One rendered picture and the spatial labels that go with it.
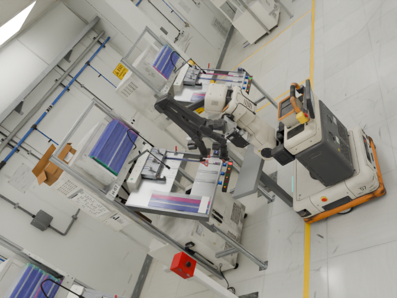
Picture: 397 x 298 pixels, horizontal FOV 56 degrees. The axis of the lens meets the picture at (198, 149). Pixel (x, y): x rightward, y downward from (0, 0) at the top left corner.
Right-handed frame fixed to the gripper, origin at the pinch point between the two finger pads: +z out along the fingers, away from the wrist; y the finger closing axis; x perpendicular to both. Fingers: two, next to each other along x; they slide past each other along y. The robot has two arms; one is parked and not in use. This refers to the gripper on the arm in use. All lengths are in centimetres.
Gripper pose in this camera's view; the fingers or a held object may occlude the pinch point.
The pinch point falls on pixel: (224, 161)
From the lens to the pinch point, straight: 332.1
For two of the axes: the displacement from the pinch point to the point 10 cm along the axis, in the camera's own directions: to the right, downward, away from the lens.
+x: 9.7, 1.1, -2.2
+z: 0.7, 7.2, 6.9
